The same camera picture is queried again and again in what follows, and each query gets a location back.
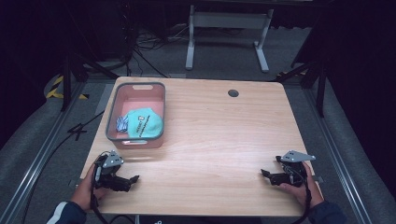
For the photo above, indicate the blue white striped packet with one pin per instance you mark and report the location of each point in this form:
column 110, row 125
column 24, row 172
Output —
column 121, row 123

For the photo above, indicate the person's left hand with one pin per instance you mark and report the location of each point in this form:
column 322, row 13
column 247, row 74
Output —
column 83, row 192

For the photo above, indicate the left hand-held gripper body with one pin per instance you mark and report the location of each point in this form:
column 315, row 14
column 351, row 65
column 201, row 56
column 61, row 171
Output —
column 108, row 169

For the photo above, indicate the yellow black hazard tape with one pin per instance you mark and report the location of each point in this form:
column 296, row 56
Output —
column 53, row 90

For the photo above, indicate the aluminium floor rail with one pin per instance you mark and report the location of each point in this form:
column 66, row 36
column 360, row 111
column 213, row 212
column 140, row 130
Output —
column 34, row 161
column 339, row 161

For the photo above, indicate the grey metal table frame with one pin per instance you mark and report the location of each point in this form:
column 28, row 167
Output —
column 229, row 20

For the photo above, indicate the black tripod stand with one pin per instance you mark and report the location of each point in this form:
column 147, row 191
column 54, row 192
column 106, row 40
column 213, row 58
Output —
column 320, row 84
column 66, row 81

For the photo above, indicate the pink basket with grey rim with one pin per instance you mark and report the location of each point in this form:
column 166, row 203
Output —
column 140, row 96

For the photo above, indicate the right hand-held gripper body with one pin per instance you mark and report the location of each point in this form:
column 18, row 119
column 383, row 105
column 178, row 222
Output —
column 294, row 168

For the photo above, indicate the person's right hand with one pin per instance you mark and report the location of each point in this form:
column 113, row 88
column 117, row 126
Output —
column 301, row 193

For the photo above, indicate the teal cloth pouch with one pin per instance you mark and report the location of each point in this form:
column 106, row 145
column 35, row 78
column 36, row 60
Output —
column 145, row 123

